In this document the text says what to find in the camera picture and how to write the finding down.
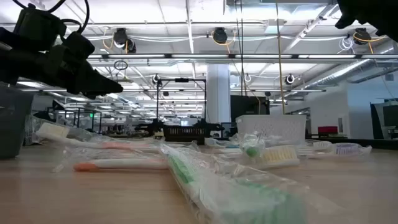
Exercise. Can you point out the long ceiling light strip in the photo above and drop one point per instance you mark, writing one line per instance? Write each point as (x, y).
(199, 56)

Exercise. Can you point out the white building column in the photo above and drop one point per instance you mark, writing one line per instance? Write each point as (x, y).
(217, 93)

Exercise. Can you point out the black plastic basket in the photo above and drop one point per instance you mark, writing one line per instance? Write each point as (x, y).
(183, 133)

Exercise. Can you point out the green toothbrush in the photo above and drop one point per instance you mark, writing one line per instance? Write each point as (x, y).
(252, 152)
(183, 171)

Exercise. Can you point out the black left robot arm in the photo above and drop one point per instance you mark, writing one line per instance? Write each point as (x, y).
(37, 28)

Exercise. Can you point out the black background cabinet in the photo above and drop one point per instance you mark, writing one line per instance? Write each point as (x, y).
(248, 109)

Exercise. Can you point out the blue toothbrush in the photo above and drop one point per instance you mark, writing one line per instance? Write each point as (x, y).
(231, 145)

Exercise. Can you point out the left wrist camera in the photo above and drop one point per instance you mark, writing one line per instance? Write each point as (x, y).
(79, 45)

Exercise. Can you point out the red box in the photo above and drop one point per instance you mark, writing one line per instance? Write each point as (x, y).
(327, 129)

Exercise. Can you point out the black background gantry frame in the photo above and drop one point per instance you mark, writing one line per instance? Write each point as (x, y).
(182, 80)

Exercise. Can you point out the white plastic basket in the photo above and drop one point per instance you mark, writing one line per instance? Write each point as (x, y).
(273, 127)

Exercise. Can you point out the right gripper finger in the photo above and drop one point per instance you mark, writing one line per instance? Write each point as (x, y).
(357, 11)

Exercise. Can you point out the silver ventilation duct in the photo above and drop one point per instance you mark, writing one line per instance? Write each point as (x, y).
(342, 73)

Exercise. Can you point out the dark background monitor stand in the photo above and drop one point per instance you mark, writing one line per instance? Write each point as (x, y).
(390, 116)

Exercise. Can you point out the orange toothbrush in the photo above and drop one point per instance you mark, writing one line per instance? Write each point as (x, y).
(124, 164)
(53, 130)

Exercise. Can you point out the grey plastic bin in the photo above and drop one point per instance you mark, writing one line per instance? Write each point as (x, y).
(14, 124)

